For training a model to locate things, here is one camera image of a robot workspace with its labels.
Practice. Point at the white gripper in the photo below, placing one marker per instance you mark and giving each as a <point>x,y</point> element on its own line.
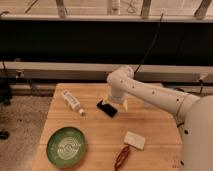
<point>117,96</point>

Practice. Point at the black eraser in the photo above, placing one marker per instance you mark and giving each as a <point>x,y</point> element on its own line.
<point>107,109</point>

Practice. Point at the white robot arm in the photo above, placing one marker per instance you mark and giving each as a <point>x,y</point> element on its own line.
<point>193,115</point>

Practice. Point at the white sponge block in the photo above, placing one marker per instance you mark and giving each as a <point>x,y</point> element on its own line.
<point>134,140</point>

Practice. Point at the white plastic bottle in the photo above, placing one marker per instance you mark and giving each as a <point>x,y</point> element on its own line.
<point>72,102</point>

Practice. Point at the green patterned plate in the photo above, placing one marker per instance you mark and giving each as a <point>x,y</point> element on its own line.
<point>66,147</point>

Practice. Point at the black equipment at left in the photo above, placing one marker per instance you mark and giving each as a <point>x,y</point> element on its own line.
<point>5,92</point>

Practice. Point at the grey metal rail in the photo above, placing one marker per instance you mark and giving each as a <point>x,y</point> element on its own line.
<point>92,71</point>

